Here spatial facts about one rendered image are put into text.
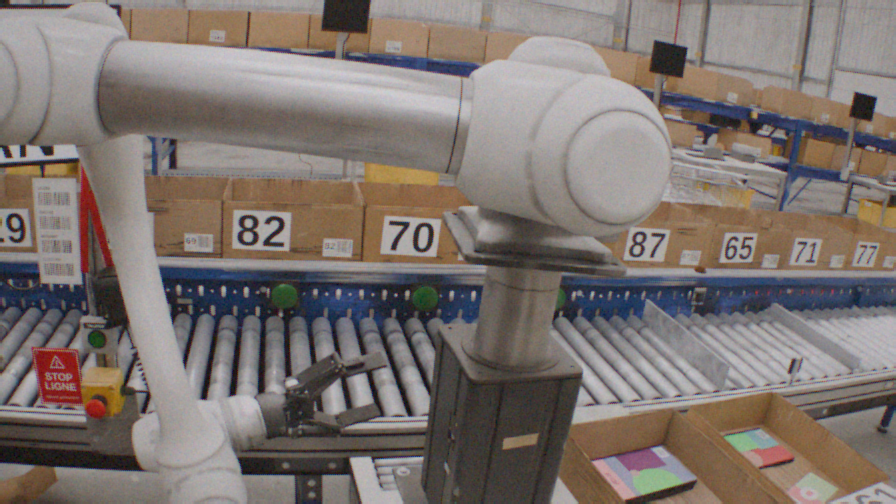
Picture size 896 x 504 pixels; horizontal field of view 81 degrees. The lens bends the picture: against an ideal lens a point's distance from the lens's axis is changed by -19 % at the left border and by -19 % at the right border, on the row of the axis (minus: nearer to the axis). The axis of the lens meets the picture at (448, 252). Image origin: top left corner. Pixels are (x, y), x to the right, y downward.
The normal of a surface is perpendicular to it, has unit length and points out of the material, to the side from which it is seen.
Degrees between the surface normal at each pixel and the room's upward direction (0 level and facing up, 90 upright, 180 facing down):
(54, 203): 90
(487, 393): 90
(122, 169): 89
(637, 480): 0
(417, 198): 89
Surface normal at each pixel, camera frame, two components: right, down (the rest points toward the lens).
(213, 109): 0.04, 0.43
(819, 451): -0.95, -0.03
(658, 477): 0.11, -0.94
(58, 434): 0.24, 0.33
